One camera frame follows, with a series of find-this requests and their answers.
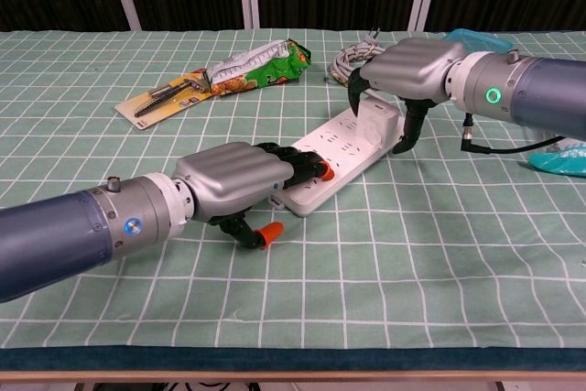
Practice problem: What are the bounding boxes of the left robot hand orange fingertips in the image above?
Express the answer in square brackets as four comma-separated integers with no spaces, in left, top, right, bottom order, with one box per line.
[171,141,335,251]

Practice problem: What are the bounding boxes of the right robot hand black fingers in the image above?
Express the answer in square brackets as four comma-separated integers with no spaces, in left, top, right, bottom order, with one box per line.
[346,37,468,155]

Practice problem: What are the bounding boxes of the white power adapter plug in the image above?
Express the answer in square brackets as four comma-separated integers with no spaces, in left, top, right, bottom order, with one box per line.
[356,97,402,147]

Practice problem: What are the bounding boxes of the white power strip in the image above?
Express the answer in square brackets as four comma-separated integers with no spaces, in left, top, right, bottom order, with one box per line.
[268,92,407,219]

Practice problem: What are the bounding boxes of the razor on yellow card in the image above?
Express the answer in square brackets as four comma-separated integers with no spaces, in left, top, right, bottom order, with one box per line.
[114,68,216,131]

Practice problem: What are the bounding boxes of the green snack bag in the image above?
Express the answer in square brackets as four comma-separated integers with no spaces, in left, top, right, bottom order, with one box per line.
[208,38,313,95]

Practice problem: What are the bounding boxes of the green checked tablecloth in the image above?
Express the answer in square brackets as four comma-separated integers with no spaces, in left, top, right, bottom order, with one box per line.
[0,27,586,372]

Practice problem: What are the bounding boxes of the teal and silver snack bag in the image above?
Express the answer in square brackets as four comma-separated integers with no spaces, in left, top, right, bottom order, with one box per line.
[528,138,586,177]

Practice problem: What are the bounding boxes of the grey cable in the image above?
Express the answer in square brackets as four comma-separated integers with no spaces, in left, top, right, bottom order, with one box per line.
[324,27,399,86]

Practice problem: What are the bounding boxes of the black cable at right wrist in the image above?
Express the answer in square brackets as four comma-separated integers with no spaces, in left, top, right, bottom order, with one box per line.
[460,111,569,155]

